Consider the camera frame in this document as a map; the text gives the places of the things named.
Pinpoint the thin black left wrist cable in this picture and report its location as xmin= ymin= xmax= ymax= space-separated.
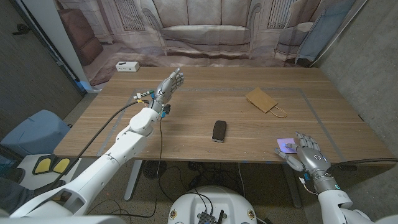
xmin=90 ymin=119 xmax=164 ymax=218

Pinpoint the black round floor device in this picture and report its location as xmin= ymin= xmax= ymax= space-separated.
xmin=142 ymin=160 xmax=167 ymax=180

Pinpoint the green whiteboard marker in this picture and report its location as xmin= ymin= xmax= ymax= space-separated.
xmin=134 ymin=89 xmax=155 ymax=100

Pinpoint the person in blue jeans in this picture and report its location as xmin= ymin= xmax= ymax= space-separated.
xmin=0 ymin=177 xmax=35 ymax=213

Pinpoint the black felt board eraser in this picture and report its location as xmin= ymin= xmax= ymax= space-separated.
xmin=211 ymin=119 xmax=228 ymax=144

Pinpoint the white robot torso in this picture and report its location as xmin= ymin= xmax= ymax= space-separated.
xmin=167 ymin=185 xmax=258 ymax=224

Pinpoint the white pedal base plate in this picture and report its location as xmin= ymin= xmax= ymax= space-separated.
xmin=17 ymin=153 xmax=83 ymax=191

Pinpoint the brown paper bag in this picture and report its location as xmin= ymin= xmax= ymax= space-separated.
xmin=245 ymin=87 xmax=288 ymax=119

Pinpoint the grey table leg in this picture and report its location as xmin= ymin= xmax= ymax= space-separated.
xmin=281 ymin=163 xmax=303 ymax=208

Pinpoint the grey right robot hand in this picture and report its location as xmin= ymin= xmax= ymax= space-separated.
xmin=274 ymin=131 xmax=332 ymax=181

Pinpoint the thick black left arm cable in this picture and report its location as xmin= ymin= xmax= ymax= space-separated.
xmin=34 ymin=100 xmax=150 ymax=191

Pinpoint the black door handle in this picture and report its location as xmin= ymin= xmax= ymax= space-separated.
xmin=12 ymin=23 xmax=32 ymax=35

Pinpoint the yellow black foot pedal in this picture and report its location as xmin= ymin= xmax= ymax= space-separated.
xmin=51 ymin=157 xmax=72 ymax=174
xmin=32 ymin=157 xmax=53 ymax=175

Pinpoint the black computer module with antenna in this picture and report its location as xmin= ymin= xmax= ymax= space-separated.
xmin=197 ymin=209 xmax=225 ymax=224

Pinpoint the white power box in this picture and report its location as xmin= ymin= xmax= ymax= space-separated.
xmin=115 ymin=61 xmax=141 ymax=73

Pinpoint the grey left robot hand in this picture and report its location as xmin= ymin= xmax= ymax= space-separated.
xmin=150 ymin=67 xmax=185 ymax=113

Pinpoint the printed sofa room backdrop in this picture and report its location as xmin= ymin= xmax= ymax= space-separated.
xmin=54 ymin=0 xmax=369 ymax=86

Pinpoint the white table leg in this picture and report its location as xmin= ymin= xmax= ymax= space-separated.
xmin=124 ymin=160 xmax=144 ymax=202

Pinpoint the purple smiley sticker note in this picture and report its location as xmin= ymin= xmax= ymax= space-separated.
xmin=277 ymin=138 xmax=298 ymax=154

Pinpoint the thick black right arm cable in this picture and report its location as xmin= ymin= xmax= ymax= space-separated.
xmin=329 ymin=157 xmax=398 ymax=170

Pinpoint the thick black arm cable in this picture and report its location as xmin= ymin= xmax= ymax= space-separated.
xmin=329 ymin=157 xmax=398 ymax=170
xmin=34 ymin=100 xmax=150 ymax=191

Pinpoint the black floor cable bundle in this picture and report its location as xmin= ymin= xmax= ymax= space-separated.
xmin=157 ymin=161 xmax=239 ymax=205

